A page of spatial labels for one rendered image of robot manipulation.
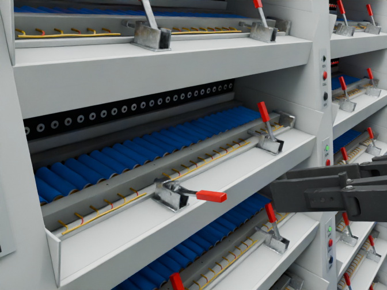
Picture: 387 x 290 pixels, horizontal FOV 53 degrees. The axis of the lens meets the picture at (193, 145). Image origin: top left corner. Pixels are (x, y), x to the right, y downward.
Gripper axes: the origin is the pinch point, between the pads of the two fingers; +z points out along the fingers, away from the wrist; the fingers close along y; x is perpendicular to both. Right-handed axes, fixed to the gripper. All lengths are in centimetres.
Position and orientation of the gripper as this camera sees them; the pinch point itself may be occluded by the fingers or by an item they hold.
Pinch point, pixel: (315, 188)
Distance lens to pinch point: 37.7
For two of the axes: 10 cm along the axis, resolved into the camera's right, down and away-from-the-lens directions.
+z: -7.5, 1.4, 6.4
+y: 6.1, -2.3, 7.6
